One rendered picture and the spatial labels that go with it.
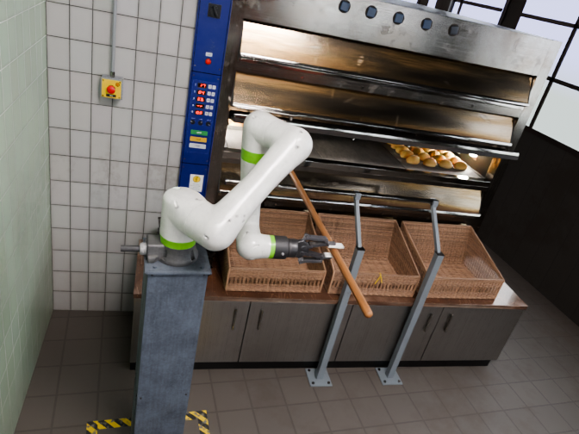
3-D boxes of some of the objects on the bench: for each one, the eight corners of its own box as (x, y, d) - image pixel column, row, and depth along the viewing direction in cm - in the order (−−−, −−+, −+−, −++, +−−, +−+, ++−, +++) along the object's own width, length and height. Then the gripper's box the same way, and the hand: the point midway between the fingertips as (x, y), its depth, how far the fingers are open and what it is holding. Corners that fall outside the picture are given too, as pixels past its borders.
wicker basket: (307, 248, 315) (316, 211, 302) (384, 253, 330) (396, 219, 317) (326, 294, 273) (338, 254, 261) (414, 298, 289) (429, 260, 276)
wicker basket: (214, 243, 297) (221, 203, 284) (301, 247, 314) (310, 210, 301) (223, 292, 256) (231, 248, 243) (321, 294, 273) (333, 253, 260)
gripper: (288, 224, 188) (344, 227, 195) (279, 260, 196) (333, 262, 203) (293, 234, 182) (350, 238, 189) (283, 270, 189) (339, 273, 196)
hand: (333, 250), depth 195 cm, fingers open, 4 cm apart
